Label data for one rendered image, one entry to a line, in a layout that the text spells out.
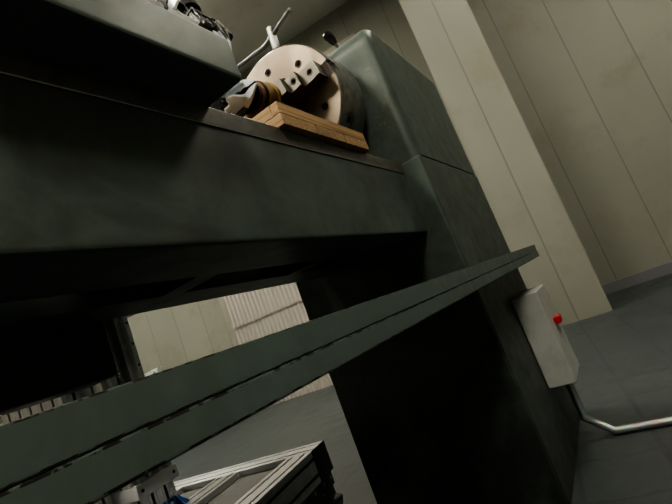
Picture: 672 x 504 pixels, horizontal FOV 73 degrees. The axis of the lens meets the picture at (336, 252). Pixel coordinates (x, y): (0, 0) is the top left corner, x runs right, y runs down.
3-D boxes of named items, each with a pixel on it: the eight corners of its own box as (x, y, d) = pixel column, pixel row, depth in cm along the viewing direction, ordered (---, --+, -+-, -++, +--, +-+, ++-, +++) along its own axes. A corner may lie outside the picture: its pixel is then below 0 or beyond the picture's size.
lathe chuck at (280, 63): (277, 195, 126) (247, 91, 129) (375, 149, 110) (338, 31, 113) (255, 194, 118) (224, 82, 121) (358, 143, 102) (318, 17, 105)
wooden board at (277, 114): (250, 220, 113) (245, 206, 114) (369, 150, 96) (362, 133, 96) (146, 220, 87) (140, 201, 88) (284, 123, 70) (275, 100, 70)
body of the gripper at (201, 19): (188, 43, 123) (166, 16, 126) (212, 53, 130) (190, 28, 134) (203, 18, 119) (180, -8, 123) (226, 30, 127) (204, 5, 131)
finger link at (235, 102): (245, 90, 91) (215, 114, 96) (264, 96, 96) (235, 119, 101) (240, 76, 92) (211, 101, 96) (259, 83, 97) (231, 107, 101)
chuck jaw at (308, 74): (296, 96, 113) (330, 62, 108) (306, 112, 112) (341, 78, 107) (268, 85, 104) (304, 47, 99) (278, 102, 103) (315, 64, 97)
